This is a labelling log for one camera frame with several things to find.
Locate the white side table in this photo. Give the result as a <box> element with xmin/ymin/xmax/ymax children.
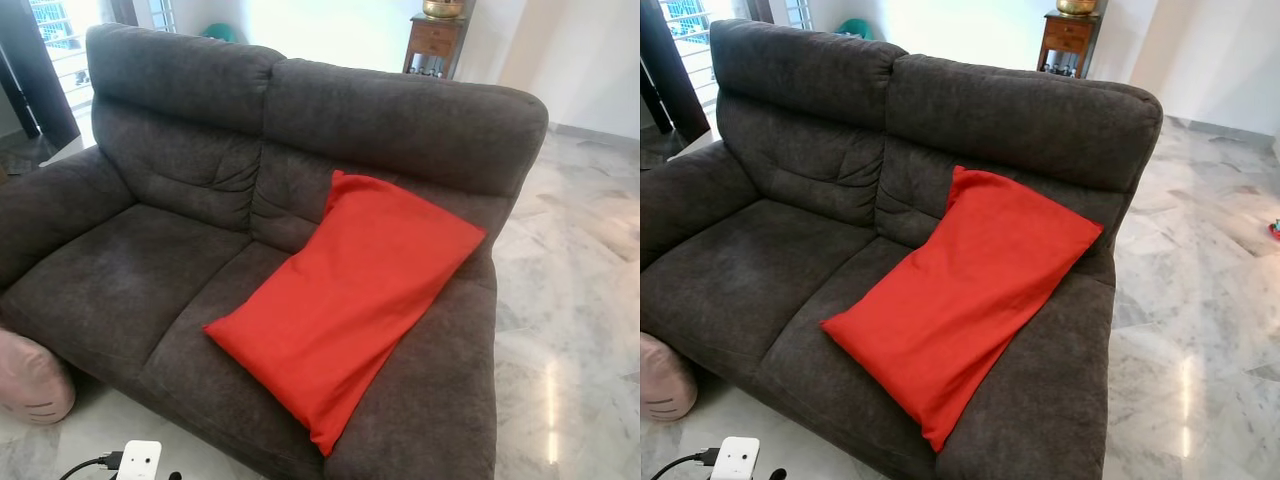
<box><xmin>40</xmin><ymin>135</ymin><xmax>91</xmax><ymax>167</ymax></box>
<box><xmin>672</xmin><ymin>128</ymin><xmax>716</xmax><ymax>161</ymax></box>

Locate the red pillow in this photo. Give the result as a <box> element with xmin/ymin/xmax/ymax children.
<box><xmin>820</xmin><ymin>165</ymin><xmax>1104</xmax><ymax>453</ymax></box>
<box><xmin>203</xmin><ymin>170</ymin><xmax>488</xmax><ymax>458</ymax></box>

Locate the pink pouf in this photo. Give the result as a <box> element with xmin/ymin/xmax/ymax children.
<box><xmin>0</xmin><ymin>325</ymin><xmax>77</xmax><ymax>426</ymax></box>
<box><xmin>640</xmin><ymin>332</ymin><xmax>699</xmax><ymax>423</ymax></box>

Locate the grey two-seat sofa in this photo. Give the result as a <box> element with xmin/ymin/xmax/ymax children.
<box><xmin>0</xmin><ymin>22</ymin><xmax>549</xmax><ymax>480</ymax></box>
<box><xmin>640</xmin><ymin>18</ymin><xmax>1164</xmax><ymax>480</ymax></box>

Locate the window with white grille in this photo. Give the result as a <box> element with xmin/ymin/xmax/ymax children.
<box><xmin>28</xmin><ymin>0</ymin><xmax>111</xmax><ymax>101</ymax></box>
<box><xmin>660</xmin><ymin>0</ymin><xmax>761</xmax><ymax>91</ymax></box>

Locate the wooden side table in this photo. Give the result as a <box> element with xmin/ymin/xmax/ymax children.
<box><xmin>403</xmin><ymin>12</ymin><xmax>471</xmax><ymax>81</ymax></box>
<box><xmin>1037</xmin><ymin>10</ymin><xmax>1101</xmax><ymax>79</ymax></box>

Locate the dark door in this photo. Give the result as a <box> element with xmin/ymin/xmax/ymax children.
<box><xmin>0</xmin><ymin>0</ymin><xmax>81</xmax><ymax>151</ymax></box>
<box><xmin>640</xmin><ymin>0</ymin><xmax>713</xmax><ymax>143</ymax></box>

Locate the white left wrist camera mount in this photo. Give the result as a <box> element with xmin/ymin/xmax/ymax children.
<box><xmin>118</xmin><ymin>440</ymin><xmax>163</xmax><ymax>480</ymax></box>
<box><xmin>710</xmin><ymin>436</ymin><xmax>761</xmax><ymax>480</ymax></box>

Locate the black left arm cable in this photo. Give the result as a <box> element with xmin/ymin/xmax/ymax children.
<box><xmin>650</xmin><ymin>448</ymin><xmax>716</xmax><ymax>480</ymax></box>
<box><xmin>58</xmin><ymin>452</ymin><xmax>123</xmax><ymax>480</ymax></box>

